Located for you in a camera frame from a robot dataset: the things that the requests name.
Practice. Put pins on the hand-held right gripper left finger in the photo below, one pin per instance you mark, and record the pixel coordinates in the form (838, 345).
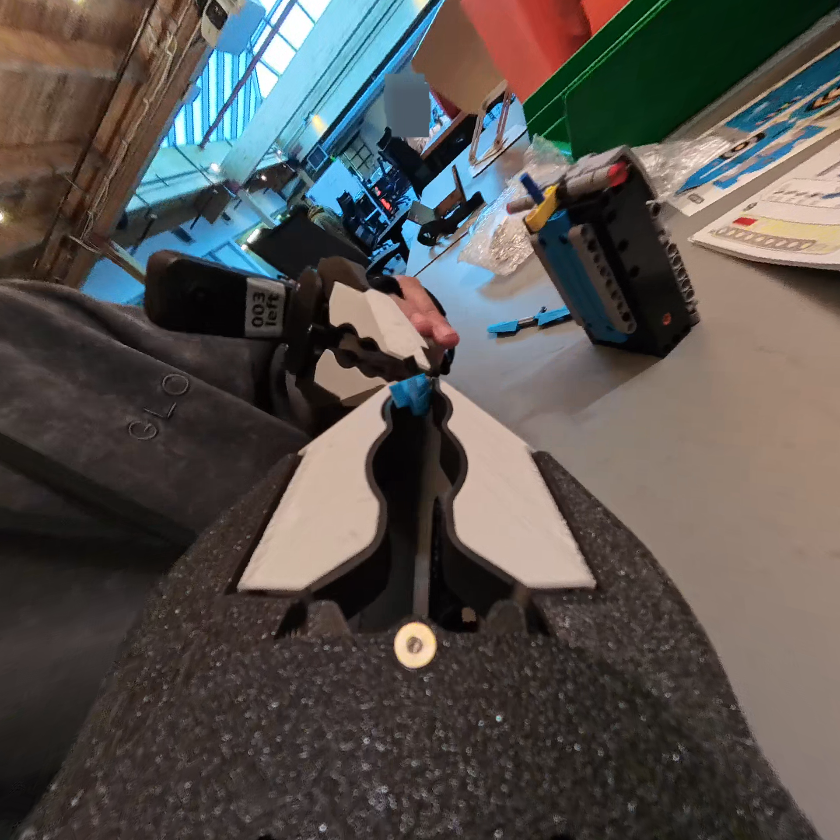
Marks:
(322, 525)

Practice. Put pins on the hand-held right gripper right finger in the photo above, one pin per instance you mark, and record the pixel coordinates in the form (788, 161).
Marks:
(519, 525)

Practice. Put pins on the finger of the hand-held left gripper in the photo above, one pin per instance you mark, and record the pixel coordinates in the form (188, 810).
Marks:
(348, 381)
(381, 328)

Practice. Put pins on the large blue brick panel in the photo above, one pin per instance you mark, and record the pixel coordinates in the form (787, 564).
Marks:
(411, 391)

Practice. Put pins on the blue grey axle assembly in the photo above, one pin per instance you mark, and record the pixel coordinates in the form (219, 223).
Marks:
(551, 316)

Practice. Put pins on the black blue brick model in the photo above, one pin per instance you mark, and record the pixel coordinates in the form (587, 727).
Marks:
(617, 263)

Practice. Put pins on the person's left forearm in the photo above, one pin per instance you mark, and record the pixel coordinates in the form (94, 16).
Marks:
(282, 394)

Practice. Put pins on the grey desk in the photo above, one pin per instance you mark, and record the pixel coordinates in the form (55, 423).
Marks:
(735, 433)

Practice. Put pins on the person's left hand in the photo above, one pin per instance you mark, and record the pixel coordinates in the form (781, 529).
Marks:
(427, 309)

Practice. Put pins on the black office chair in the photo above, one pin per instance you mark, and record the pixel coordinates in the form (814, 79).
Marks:
(309, 243)

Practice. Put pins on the black phone stand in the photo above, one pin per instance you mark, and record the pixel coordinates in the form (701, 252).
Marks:
(444, 210)

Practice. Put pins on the clear plastic bag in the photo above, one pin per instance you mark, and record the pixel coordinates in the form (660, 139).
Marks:
(683, 158)
(499, 236)

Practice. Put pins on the ceiling mounted device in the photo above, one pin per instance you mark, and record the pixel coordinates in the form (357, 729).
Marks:
(221, 13)

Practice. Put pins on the orange plastic case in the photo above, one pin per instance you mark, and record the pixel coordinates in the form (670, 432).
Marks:
(525, 40)

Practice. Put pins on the green plastic bin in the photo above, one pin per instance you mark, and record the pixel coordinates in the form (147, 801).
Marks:
(683, 66)

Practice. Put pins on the instruction booklet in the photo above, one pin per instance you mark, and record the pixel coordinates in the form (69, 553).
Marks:
(788, 223)

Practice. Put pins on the blue sticker sheet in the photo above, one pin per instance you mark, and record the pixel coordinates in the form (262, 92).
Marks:
(775, 131)

